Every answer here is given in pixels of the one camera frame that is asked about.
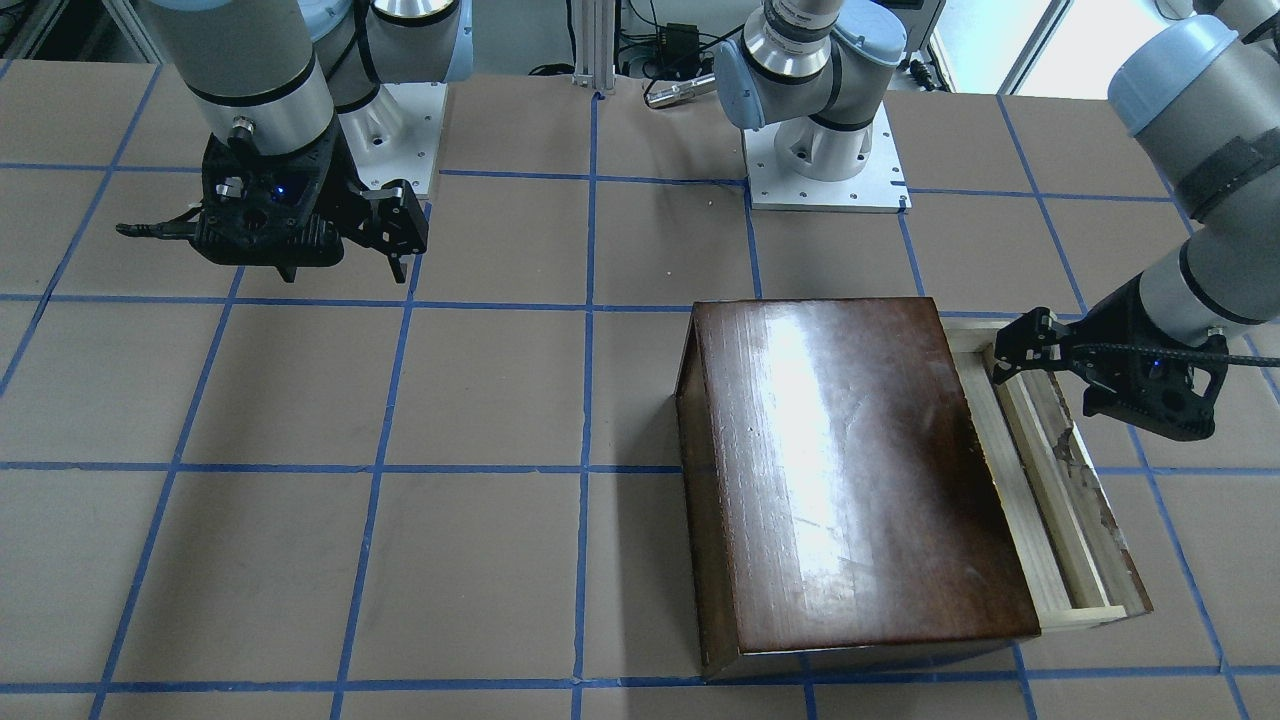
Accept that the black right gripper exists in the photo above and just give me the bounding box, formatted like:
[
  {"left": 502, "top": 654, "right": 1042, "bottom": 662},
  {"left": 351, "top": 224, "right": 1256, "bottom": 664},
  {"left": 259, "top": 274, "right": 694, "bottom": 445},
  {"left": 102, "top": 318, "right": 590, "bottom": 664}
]
[{"left": 200, "top": 126, "right": 431, "bottom": 284}]

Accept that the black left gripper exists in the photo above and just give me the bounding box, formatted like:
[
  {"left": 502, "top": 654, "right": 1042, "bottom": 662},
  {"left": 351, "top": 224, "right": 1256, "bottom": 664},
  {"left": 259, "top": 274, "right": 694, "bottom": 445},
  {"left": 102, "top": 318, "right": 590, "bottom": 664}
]
[{"left": 989, "top": 275, "right": 1164, "bottom": 401}]

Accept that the light wooden drawer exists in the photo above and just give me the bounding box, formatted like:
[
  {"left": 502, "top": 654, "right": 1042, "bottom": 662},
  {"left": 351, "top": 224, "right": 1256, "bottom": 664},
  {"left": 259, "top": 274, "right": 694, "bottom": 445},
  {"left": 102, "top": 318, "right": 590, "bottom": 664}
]
[{"left": 942, "top": 318, "right": 1153, "bottom": 633}]

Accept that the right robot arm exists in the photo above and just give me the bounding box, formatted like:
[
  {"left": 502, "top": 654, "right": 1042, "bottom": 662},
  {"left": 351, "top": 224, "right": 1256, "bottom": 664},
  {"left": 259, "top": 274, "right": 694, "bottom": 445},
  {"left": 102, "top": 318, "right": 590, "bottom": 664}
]
[{"left": 116, "top": 1, "right": 474, "bottom": 283}]

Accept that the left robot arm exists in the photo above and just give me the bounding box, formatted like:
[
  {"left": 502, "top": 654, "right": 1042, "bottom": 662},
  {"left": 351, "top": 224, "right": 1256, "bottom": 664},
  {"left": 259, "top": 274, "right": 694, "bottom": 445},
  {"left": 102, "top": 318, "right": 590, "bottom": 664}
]
[{"left": 713, "top": 1, "right": 1277, "bottom": 400}]

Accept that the dark brown wooden cabinet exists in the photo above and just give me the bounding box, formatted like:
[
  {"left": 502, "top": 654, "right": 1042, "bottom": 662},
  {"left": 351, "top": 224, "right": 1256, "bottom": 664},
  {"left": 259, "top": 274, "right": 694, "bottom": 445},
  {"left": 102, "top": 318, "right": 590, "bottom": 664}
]
[{"left": 675, "top": 297, "right": 1041, "bottom": 682}]

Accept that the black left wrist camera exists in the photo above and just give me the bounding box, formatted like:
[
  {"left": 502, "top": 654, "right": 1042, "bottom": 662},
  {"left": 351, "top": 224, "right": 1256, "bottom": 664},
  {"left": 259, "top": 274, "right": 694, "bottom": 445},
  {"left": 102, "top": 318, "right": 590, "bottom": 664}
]
[{"left": 1071, "top": 336, "right": 1228, "bottom": 442}]

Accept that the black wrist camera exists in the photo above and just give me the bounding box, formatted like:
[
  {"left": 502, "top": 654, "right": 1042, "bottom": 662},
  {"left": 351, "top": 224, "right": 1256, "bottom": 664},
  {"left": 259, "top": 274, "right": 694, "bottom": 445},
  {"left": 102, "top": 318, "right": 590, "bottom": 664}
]
[
  {"left": 1071, "top": 336, "right": 1228, "bottom": 442},
  {"left": 115, "top": 135, "right": 346, "bottom": 284}
]

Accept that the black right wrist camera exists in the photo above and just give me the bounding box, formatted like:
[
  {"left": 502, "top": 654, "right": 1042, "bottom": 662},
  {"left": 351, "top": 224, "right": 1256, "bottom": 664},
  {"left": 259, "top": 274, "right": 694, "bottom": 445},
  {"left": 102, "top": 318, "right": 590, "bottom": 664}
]
[{"left": 115, "top": 135, "right": 346, "bottom": 284}]

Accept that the aluminium frame post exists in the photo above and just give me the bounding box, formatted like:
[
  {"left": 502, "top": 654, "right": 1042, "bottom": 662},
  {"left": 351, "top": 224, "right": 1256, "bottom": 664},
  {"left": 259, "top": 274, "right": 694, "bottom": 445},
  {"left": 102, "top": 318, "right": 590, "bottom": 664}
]
[{"left": 567, "top": 1, "right": 620, "bottom": 97}]

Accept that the black cables and power supply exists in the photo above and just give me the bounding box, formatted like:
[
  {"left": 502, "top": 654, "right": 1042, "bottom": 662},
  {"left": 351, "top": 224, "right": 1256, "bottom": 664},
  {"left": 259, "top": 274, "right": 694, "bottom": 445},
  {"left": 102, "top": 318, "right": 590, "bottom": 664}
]
[{"left": 525, "top": 0, "right": 762, "bottom": 111}]

